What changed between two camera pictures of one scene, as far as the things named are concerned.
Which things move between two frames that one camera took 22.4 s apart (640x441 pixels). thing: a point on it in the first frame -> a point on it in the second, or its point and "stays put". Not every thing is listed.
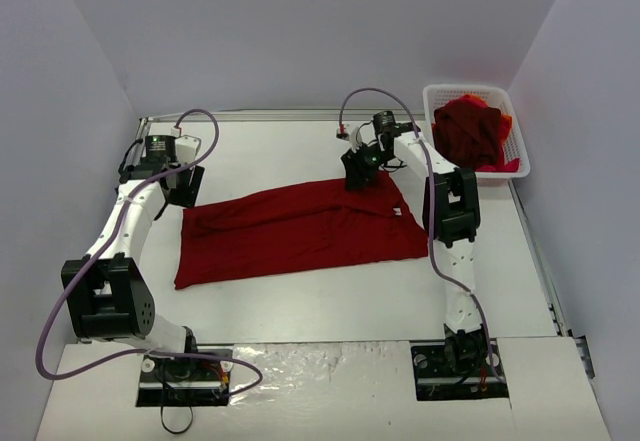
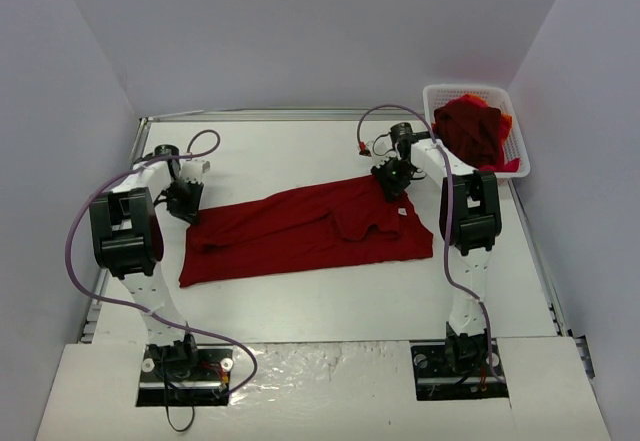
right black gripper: [358, 172] -> [393, 181]
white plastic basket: [515, 145] stays put
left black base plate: [185, 382] stays put
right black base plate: [434, 380] stays put
